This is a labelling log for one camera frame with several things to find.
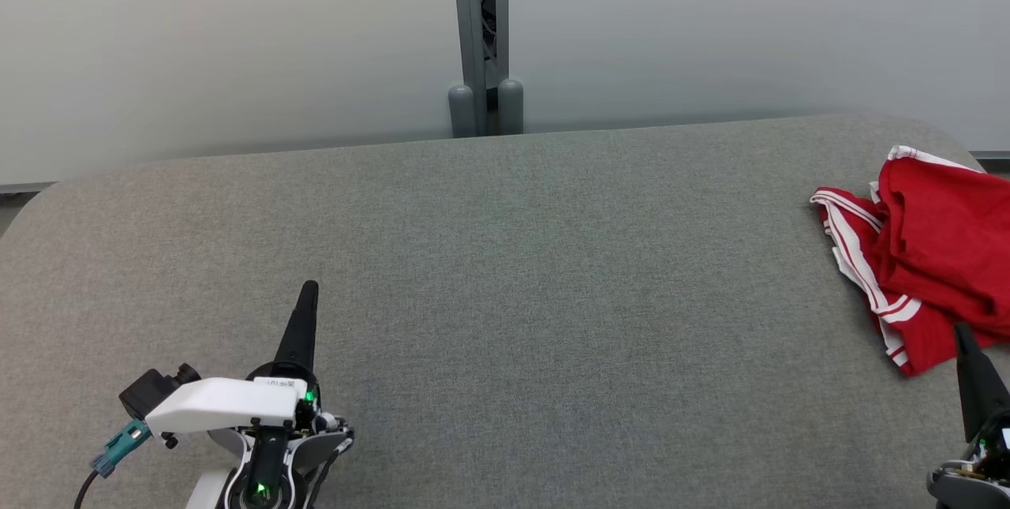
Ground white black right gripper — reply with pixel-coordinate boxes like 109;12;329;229
927;323;1010;509

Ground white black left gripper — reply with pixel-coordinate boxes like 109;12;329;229
146;280;356;486

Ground red shorts with white trim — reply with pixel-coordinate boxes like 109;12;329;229
811;187;967;377

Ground black left cable teal plug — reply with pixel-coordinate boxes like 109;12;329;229
73;418;152;509

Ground grey partition post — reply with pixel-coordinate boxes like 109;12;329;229
447;0;526;139

